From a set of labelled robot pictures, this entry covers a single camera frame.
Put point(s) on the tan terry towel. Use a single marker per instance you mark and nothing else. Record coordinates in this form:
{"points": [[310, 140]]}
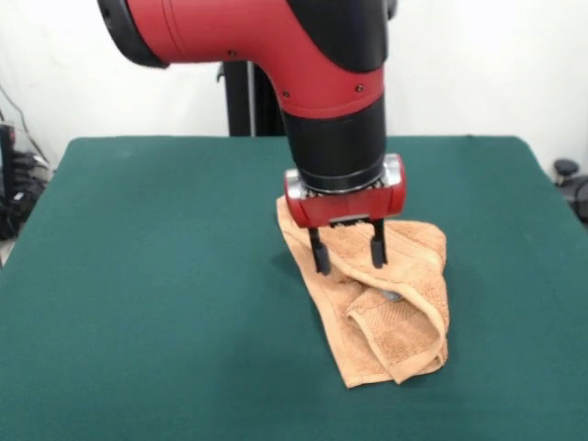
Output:
{"points": [[404, 331]]}

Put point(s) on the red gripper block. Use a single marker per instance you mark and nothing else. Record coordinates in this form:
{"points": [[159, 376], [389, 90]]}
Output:
{"points": [[349, 209]]}

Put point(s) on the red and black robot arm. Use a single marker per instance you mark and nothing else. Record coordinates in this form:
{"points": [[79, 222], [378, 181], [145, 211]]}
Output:
{"points": [[229, 37]]}

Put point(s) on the dark green table cloth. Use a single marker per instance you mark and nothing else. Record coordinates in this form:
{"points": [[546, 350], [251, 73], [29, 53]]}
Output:
{"points": [[138, 298]]}

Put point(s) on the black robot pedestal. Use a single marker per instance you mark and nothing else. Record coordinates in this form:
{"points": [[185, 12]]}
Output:
{"points": [[239, 105]]}

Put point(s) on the dark chair base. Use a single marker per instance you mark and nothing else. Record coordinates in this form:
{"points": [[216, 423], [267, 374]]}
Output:
{"points": [[567, 167]]}

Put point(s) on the black equipment pile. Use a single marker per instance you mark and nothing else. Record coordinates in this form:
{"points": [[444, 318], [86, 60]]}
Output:
{"points": [[9, 184]]}

